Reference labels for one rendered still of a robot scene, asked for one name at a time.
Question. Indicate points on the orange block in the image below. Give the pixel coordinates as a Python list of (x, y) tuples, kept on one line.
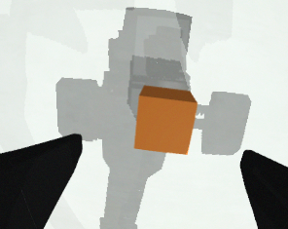
[(165, 120)]

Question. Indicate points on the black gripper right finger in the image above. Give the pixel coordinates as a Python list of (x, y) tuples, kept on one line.
[(266, 184)]

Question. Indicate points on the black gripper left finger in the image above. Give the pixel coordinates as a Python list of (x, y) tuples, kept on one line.
[(33, 178)]

